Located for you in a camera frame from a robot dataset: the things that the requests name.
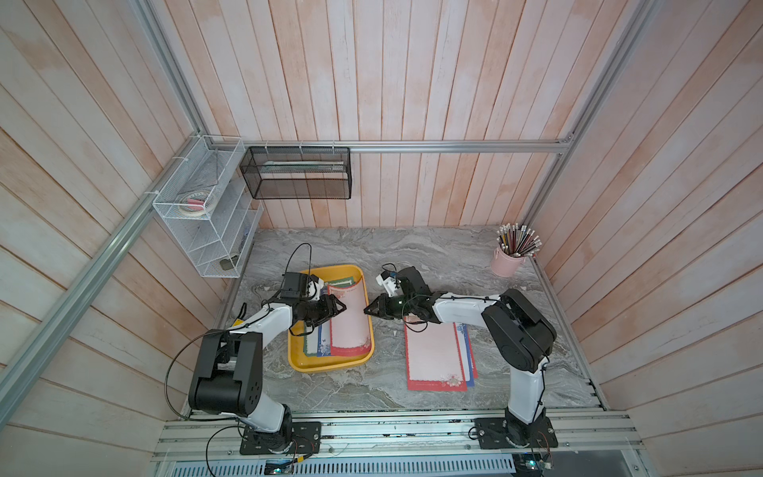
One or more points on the white wire wall shelf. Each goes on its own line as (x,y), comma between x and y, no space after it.
(218,243)

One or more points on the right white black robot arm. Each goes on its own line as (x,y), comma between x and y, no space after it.
(522,335)

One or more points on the blue floral stationery paper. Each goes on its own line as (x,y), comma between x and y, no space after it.
(466,355)

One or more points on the yellow plastic storage tray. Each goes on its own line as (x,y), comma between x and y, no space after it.
(295,341)

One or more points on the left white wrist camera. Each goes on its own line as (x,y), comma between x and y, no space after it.
(314,287)

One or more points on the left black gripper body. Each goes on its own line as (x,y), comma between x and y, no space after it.
(318,311)

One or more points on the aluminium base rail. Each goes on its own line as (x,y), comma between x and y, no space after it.
(406,433)

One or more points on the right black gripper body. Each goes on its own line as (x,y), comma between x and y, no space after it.
(395,307)

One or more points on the horizontal aluminium frame bar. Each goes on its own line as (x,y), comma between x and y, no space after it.
(546,146)

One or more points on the pink pencil cup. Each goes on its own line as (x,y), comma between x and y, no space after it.
(504,265)

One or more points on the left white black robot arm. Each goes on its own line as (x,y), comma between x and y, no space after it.
(228,377)

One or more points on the stack of coloured stationery paper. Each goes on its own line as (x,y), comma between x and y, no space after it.
(318,343)

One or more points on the tape roll on shelf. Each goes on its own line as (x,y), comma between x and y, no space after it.
(196,204)

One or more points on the bundle of pencils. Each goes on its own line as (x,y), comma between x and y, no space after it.
(518,241)

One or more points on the black mesh wall basket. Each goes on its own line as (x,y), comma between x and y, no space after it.
(298,172)

